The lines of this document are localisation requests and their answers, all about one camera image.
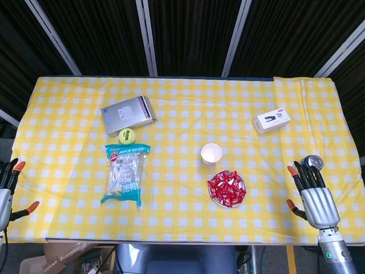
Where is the yellow white checkered tablecloth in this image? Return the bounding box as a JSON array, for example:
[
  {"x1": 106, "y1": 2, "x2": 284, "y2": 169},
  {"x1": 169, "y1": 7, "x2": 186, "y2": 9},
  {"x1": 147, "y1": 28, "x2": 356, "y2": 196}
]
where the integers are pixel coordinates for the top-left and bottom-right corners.
[{"x1": 10, "y1": 75, "x2": 360, "y2": 244}]

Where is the yellow tennis ball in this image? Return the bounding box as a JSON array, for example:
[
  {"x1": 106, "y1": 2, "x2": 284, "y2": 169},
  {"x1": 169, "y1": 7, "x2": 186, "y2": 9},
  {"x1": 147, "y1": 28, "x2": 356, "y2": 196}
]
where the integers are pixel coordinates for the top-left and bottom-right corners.
[{"x1": 118, "y1": 127, "x2": 137, "y2": 145}]

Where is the white metal partition post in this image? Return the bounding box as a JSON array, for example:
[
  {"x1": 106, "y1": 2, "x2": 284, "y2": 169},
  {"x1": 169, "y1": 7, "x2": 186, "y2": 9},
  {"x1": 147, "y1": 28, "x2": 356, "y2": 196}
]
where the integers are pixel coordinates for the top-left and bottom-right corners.
[
  {"x1": 221, "y1": 0, "x2": 253, "y2": 78},
  {"x1": 135, "y1": 0, "x2": 158, "y2": 77},
  {"x1": 0, "y1": 108, "x2": 20, "y2": 128},
  {"x1": 24, "y1": 0, "x2": 82, "y2": 76},
  {"x1": 313, "y1": 18, "x2": 365, "y2": 78}
]

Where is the white stapler box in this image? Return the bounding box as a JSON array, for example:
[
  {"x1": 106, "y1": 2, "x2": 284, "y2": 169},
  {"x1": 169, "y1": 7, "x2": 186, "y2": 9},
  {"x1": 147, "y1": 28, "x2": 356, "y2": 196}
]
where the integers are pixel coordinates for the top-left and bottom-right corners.
[{"x1": 252, "y1": 107, "x2": 292, "y2": 135}]

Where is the silver metal plate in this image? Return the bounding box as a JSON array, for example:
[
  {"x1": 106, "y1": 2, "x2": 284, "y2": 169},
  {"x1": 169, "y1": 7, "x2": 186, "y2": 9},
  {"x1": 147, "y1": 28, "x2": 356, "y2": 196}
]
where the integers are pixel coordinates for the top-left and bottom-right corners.
[{"x1": 207, "y1": 170, "x2": 248, "y2": 208}]

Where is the gray robot torso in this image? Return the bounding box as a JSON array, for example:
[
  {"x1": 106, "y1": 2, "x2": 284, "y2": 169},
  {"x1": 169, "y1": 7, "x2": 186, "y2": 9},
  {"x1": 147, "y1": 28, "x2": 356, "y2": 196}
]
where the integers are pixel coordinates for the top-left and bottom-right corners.
[{"x1": 115, "y1": 244, "x2": 237, "y2": 274}]

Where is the silver table leg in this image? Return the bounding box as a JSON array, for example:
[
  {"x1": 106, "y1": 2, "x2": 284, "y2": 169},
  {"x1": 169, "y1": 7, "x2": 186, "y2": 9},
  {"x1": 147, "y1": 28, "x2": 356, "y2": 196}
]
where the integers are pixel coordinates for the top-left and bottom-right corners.
[{"x1": 250, "y1": 245, "x2": 258, "y2": 274}]

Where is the white paper cup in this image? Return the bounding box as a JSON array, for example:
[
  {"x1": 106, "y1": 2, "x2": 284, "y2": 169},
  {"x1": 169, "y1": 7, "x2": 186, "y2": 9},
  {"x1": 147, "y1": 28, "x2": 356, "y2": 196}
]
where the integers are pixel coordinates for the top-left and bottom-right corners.
[{"x1": 200, "y1": 142, "x2": 222, "y2": 166}]

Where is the brown cardboard box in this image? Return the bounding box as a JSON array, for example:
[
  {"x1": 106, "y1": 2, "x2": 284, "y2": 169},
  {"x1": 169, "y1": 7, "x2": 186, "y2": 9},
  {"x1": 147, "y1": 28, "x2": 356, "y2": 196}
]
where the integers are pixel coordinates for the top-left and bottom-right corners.
[{"x1": 42, "y1": 242, "x2": 116, "y2": 274}]

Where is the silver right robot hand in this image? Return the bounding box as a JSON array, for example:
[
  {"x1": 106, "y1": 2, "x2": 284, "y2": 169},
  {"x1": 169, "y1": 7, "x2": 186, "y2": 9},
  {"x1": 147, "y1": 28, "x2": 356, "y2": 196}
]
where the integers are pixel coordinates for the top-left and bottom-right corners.
[{"x1": 286, "y1": 160, "x2": 341, "y2": 230}]

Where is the black ribbed partition panel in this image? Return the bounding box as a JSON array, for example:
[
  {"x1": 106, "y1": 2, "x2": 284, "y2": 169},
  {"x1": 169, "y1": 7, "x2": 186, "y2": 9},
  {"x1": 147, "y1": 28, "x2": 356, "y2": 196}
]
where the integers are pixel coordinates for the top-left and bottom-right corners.
[
  {"x1": 327, "y1": 42, "x2": 365, "y2": 159},
  {"x1": 148, "y1": 0, "x2": 245, "y2": 77},
  {"x1": 36, "y1": 0, "x2": 151, "y2": 76},
  {"x1": 229, "y1": 0, "x2": 365, "y2": 78},
  {"x1": 0, "y1": 0, "x2": 72, "y2": 115}
]

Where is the blue white drink can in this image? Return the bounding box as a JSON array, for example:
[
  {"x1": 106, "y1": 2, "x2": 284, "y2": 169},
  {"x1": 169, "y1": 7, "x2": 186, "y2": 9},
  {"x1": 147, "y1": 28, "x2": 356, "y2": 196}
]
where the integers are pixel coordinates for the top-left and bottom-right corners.
[{"x1": 301, "y1": 155, "x2": 324, "y2": 174}]

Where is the teal clear snack bag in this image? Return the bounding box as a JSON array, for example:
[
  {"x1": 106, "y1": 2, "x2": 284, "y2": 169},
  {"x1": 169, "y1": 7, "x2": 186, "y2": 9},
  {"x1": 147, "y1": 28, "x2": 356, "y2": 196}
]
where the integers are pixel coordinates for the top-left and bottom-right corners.
[{"x1": 100, "y1": 143, "x2": 152, "y2": 209}]

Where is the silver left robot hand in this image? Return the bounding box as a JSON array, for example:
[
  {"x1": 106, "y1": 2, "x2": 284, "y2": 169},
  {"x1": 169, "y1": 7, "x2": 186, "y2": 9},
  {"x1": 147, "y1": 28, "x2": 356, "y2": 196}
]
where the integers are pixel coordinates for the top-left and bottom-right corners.
[{"x1": 0, "y1": 158, "x2": 40, "y2": 232}]

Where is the silver earbuds box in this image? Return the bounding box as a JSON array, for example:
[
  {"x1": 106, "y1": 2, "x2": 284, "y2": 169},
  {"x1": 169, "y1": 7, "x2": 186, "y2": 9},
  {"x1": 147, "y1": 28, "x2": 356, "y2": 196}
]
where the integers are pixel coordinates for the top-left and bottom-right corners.
[{"x1": 101, "y1": 95, "x2": 158, "y2": 135}]

